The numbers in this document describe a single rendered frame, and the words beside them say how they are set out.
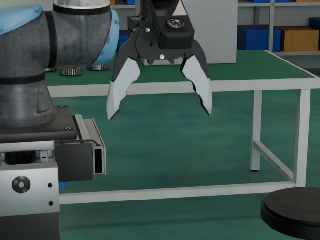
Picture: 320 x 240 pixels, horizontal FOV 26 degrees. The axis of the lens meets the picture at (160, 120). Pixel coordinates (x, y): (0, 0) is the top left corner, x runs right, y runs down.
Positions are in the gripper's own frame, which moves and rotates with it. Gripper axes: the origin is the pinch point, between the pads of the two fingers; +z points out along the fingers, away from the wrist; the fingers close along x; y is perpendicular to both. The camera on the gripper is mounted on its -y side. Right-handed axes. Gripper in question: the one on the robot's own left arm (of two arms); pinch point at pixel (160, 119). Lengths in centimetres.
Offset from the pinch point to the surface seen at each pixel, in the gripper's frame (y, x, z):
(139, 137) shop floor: 385, -62, 115
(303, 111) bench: 218, -115, 58
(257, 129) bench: 295, -120, 88
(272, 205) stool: 106, -59, 59
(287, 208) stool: 103, -63, 59
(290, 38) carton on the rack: 571, -250, 74
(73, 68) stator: 242, -6, 37
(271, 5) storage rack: 566, -226, 40
